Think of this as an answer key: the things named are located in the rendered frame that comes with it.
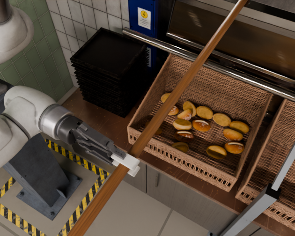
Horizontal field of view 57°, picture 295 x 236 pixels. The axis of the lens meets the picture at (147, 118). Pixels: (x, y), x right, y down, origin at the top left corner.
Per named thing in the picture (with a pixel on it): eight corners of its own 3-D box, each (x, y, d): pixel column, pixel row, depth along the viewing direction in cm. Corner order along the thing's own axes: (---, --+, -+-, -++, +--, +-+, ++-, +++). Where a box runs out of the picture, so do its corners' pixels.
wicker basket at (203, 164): (168, 83, 167) (171, 47, 145) (259, 120, 151) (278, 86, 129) (126, 143, 143) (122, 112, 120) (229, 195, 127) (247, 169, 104)
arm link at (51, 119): (65, 116, 84) (80, 125, 82) (44, 137, 79) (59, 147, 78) (57, 97, 76) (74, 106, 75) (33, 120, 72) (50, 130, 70)
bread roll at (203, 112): (210, 122, 148) (209, 121, 153) (216, 111, 147) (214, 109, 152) (194, 114, 147) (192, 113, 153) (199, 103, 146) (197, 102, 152)
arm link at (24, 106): (67, 116, 85) (36, 147, 78) (31, 96, 90) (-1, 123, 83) (59, 93, 76) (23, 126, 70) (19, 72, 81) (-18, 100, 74)
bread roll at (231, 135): (244, 133, 137) (240, 143, 136) (242, 136, 143) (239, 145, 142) (224, 126, 140) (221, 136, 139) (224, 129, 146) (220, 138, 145)
